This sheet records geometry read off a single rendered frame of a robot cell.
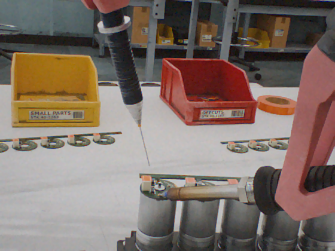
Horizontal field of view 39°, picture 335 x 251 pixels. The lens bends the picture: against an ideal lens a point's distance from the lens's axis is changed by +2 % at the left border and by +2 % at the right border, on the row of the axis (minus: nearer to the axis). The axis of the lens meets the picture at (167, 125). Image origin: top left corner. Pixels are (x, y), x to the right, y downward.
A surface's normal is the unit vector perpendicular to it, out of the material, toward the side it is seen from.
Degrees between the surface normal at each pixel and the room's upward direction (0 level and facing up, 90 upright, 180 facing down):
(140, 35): 89
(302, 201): 98
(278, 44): 90
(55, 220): 0
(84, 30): 90
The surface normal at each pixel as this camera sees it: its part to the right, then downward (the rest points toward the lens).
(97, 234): 0.09, -0.93
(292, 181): -0.70, 0.33
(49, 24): 0.29, 0.36
